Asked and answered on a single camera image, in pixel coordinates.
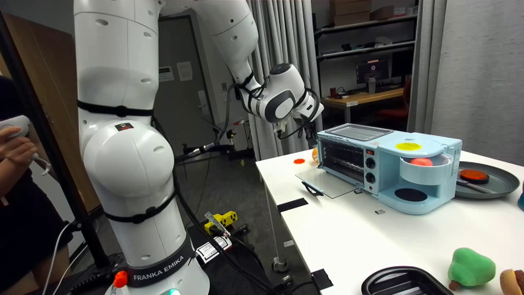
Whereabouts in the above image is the wooden desk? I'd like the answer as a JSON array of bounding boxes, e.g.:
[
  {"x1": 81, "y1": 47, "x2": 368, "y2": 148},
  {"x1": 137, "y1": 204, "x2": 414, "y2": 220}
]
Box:
[{"x1": 322, "y1": 89, "x2": 404, "y2": 122}]

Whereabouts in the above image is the light blue toaster oven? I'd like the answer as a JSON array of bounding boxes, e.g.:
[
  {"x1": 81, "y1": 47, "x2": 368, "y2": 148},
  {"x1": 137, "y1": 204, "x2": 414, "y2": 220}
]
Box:
[{"x1": 316, "y1": 124, "x2": 461, "y2": 215}]

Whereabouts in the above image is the grey round plate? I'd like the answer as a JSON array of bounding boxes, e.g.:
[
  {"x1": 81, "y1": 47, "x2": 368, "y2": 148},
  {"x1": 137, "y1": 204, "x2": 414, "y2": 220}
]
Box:
[{"x1": 455, "y1": 161, "x2": 520, "y2": 201}]

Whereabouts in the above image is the yellow tool on floor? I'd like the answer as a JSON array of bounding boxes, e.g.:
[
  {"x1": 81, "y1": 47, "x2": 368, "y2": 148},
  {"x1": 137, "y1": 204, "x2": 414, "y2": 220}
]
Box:
[{"x1": 204, "y1": 210, "x2": 239, "y2": 232}]

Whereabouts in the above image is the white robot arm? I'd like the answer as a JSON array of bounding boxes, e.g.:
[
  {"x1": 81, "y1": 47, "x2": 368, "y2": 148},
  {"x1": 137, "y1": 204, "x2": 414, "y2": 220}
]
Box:
[{"x1": 73, "y1": 0, "x2": 322, "y2": 295}]

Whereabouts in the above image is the brown plush toy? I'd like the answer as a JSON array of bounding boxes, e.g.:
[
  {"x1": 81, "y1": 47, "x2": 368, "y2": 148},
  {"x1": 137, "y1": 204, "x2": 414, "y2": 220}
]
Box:
[{"x1": 499, "y1": 269, "x2": 524, "y2": 295}]

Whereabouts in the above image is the black tape strip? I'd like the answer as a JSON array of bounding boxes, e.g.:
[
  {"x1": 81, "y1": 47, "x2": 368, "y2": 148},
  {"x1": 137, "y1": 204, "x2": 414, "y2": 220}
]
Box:
[{"x1": 276, "y1": 199, "x2": 307, "y2": 212}]

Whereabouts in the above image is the black plastic tray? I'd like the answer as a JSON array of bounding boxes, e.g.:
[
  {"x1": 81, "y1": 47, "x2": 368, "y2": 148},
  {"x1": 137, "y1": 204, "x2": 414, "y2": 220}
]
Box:
[{"x1": 360, "y1": 266, "x2": 453, "y2": 295}]

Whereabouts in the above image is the green plush toy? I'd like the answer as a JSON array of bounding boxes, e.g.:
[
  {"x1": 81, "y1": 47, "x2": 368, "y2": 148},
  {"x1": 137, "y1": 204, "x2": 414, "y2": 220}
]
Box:
[{"x1": 447, "y1": 248, "x2": 496, "y2": 291}]

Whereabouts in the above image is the orange toy patty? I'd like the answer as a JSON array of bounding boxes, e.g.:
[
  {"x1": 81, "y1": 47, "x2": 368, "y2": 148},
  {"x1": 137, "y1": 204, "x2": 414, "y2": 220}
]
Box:
[{"x1": 460, "y1": 170, "x2": 489, "y2": 184}]

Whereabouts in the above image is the person hand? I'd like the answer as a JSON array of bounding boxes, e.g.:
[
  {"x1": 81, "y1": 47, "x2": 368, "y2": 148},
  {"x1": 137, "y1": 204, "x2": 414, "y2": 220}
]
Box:
[{"x1": 0, "y1": 127, "x2": 37, "y2": 186}]

